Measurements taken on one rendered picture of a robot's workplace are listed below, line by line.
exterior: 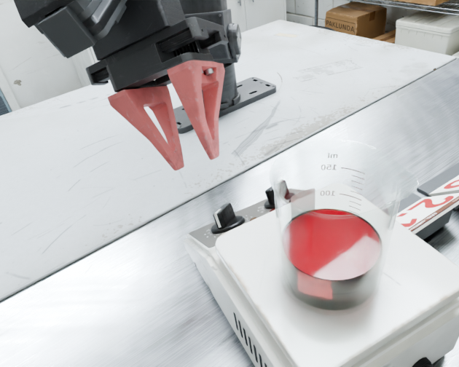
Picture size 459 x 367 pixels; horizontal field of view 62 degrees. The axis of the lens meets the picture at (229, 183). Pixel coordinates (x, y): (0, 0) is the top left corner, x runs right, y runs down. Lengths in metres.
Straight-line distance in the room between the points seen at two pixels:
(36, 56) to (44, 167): 2.58
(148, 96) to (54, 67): 2.89
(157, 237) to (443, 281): 0.28
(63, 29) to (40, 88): 2.98
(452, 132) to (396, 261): 0.34
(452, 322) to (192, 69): 0.23
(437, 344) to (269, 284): 0.11
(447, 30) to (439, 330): 2.31
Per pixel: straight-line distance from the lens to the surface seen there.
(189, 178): 0.49
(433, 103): 0.65
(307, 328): 0.23
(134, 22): 0.30
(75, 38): 0.25
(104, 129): 0.67
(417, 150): 0.53
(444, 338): 0.29
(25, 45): 3.15
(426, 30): 2.58
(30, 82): 3.20
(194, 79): 0.28
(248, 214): 0.36
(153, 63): 0.29
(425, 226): 0.39
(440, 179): 0.48
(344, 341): 0.23
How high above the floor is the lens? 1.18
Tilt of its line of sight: 37 degrees down
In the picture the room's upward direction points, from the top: 9 degrees counter-clockwise
